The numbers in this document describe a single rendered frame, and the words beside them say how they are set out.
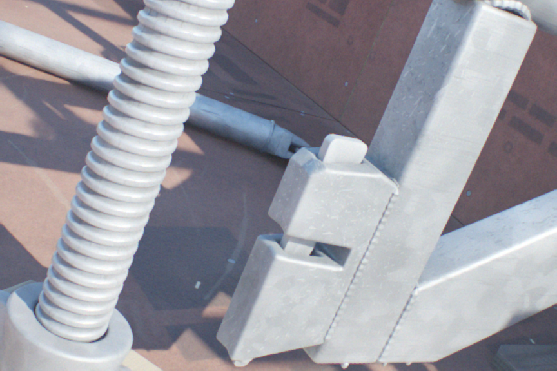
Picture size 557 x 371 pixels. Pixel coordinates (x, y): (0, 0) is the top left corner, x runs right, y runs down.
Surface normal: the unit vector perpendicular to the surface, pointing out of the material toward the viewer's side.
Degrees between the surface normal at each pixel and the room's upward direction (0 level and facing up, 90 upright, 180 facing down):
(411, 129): 91
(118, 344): 0
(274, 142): 80
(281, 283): 90
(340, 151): 90
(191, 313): 0
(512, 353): 0
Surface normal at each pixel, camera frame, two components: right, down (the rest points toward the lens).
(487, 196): -0.81, -0.15
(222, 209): 0.38, -0.87
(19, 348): -0.57, 0.19
